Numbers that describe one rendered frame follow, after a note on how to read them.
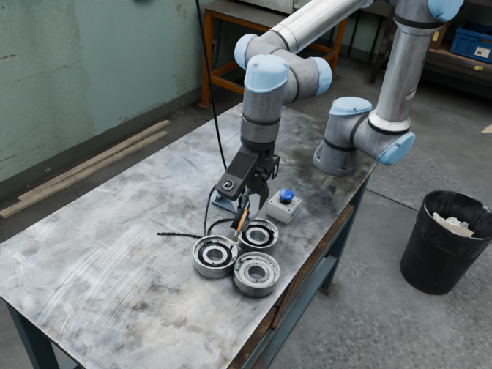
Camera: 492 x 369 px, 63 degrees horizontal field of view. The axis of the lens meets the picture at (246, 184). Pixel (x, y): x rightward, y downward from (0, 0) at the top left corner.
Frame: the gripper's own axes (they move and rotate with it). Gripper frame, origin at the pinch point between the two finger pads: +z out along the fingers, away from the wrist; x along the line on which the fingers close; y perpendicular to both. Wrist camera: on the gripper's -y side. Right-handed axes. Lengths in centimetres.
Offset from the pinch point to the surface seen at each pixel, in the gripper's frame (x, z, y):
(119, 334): 8.2, 12.9, -31.8
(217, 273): 0.0, 10.5, -9.8
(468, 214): -60, 59, 126
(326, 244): -13, 38, 43
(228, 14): 119, 16, 185
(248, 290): -8.2, 10.4, -9.8
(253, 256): -4.4, 10.1, -1.0
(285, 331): -11, 69, 24
